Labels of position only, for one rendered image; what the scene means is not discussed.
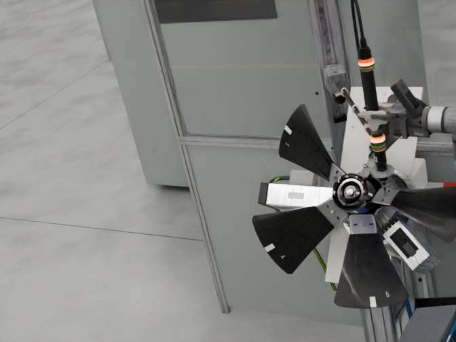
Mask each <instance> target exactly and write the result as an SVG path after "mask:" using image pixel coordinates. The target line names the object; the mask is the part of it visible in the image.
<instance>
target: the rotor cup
mask: <svg viewBox="0 0 456 342"><path fill-rule="evenodd" d="M380 188H383V185H382V184H381V183H380V182H379V181H378V180H376V179H374V178H372V177H371V179H369V178H364V177H363V176H360V175H359V174H355V173H349V174H344V175H343V176H340V177H339V178H338V179H337V180H336V182H335V183H334V185H333V188H332V199H333V201H334V203H335V204H336V206H337V207H338V208H340V209H342V210H344V211H346V212H347V213H348V214H349V215H352V214H373V216H374V217H375V218H376V217H377V216H378V215H379V214H380V213H381V212H382V210H383V209H384V206H372V205H371V204H372V199H373V198H374V196H375V195H376V193H377V192H378V190H380ZM348 189H352V190H353V193H352V195H348V194H347V190H348ZM368 193H371V194H372V195H373V196H370V195H369V194H368ZM353 211H356V212H358V213H355V212H353Z"/></svg>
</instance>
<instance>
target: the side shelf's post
mask: <svg viewBox="0 0 456 342"><path fill-rule="evenodd" d="M415 228H416V231H417V232H418V233H419V235H420V236H421V237H422V238H423V239H424V240H425V241H426V242H427V243H428V244H429V246H430V247H432V243H431V237H430V231H429V230H427V229H426V228H425V227H423V226H421V225H420V224H418V223H417V224H416V226H415ZM422 280H423V290H424V295H425V298H438V292H437V286H436V276H435V270H434V268H433V269H432V270H430V271H429V272H428V273H427V274H426V275H425V274H422Z"/></svg>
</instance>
